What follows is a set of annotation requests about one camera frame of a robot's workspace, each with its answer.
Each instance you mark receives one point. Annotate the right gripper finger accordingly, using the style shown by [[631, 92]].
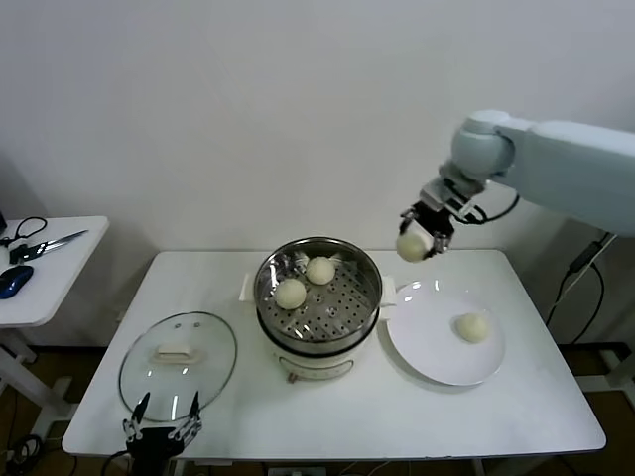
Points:
[[406, 219], [440, 245]]

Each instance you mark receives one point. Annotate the stainless steel steamer basket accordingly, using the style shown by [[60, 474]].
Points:
[[342, 302]]

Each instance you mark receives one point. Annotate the blue computer mouse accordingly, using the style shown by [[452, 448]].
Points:
[[15, 281]]

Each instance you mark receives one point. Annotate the black power adapter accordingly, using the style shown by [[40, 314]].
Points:
[[583, 257]]

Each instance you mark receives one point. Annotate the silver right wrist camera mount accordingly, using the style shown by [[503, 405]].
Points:
[[449, 191]]

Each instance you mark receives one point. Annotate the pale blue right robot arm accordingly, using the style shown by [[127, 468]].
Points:
[[570, 163]]

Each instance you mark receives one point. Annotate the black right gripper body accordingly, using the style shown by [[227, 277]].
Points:
[[434, 218]]

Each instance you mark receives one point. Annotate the small white side table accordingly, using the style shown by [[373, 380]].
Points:
[[59, 277]]

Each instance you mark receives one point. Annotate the large white round plate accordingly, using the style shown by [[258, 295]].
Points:
[[436, 347]]

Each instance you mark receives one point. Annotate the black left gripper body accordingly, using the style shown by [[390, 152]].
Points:
[[154, 443]]

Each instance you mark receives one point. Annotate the white steamed baozi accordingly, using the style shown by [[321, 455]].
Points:
[[472, 327], [320, 270], [290, 293], [413, 247]]

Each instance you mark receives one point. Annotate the black device at edge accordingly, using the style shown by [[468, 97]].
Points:
[[2, 223]]

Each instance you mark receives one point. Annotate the round glass pot lid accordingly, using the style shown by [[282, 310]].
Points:
[[176, 353]]

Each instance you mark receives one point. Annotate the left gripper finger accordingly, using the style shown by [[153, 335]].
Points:
[[193, 415], [139, 414]]

